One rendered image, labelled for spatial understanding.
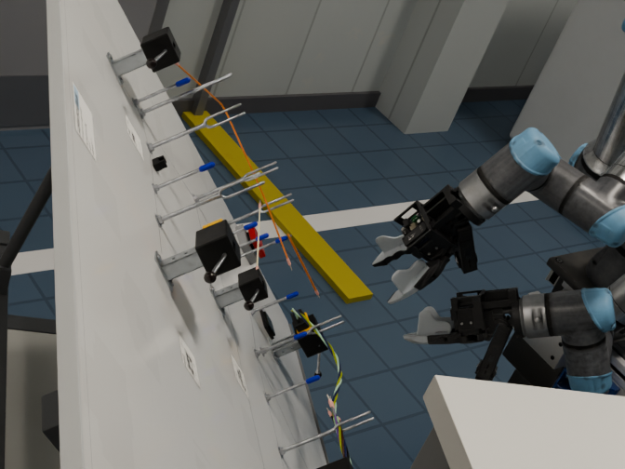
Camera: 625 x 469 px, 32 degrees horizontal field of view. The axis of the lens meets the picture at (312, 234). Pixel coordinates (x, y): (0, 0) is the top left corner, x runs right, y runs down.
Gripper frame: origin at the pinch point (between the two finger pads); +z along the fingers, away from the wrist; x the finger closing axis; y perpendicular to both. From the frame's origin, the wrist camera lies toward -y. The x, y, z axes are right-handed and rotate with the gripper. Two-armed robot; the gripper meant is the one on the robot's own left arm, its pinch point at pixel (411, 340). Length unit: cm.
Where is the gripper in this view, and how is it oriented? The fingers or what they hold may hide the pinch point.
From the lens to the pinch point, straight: 197.1
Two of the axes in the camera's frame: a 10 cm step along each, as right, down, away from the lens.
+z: -9.5, 1.2, 2.9
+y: -1.5, -9.9, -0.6
